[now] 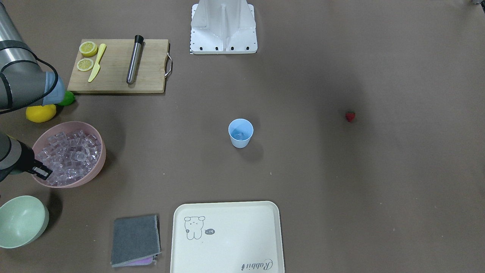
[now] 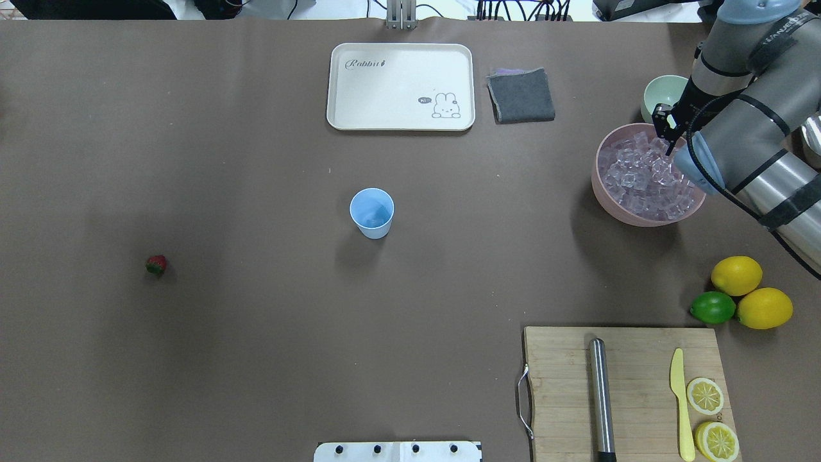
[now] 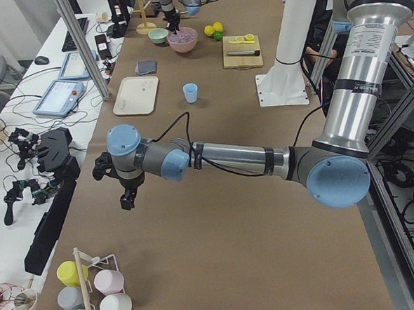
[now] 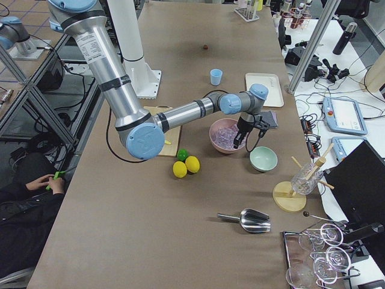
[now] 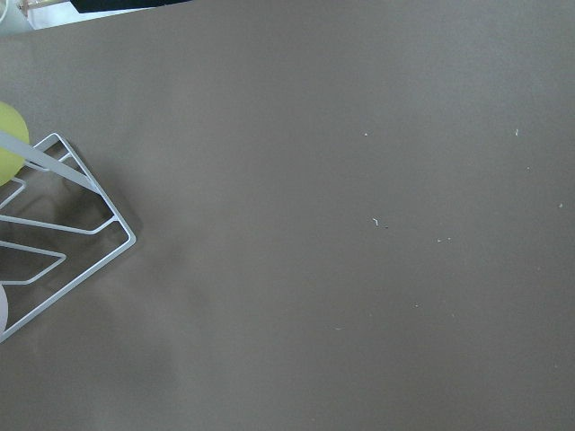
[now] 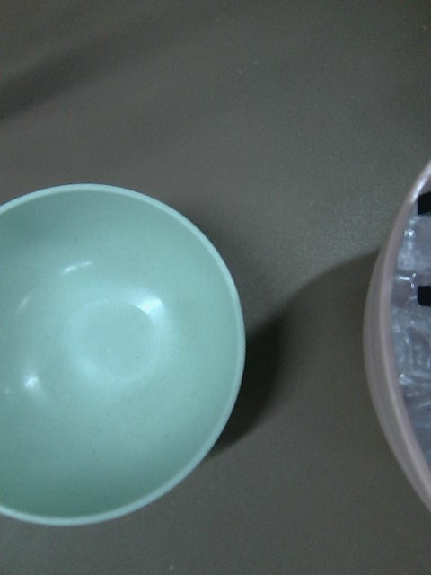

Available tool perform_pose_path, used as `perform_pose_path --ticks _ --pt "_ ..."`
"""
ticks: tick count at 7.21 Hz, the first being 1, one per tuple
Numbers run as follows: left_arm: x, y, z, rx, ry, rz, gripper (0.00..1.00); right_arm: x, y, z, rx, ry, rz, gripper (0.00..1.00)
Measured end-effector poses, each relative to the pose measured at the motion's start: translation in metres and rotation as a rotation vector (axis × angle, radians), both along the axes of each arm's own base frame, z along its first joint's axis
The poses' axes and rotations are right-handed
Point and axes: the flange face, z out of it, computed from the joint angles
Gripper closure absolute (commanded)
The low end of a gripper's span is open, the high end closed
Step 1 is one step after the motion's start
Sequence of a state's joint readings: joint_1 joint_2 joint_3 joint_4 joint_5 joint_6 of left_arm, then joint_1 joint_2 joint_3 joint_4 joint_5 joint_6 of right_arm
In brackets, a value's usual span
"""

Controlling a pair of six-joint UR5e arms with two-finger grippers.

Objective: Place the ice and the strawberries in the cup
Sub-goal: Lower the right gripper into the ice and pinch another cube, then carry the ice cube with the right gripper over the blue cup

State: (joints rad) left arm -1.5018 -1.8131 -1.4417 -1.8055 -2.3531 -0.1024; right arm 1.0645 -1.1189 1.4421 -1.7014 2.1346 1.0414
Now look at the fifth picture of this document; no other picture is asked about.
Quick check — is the white wire cup rack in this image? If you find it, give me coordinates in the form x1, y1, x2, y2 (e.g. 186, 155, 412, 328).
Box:
1, 132, 137, 341

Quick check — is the yellow cup in rack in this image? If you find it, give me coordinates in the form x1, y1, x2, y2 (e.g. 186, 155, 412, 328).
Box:
0, 101, 31, 188

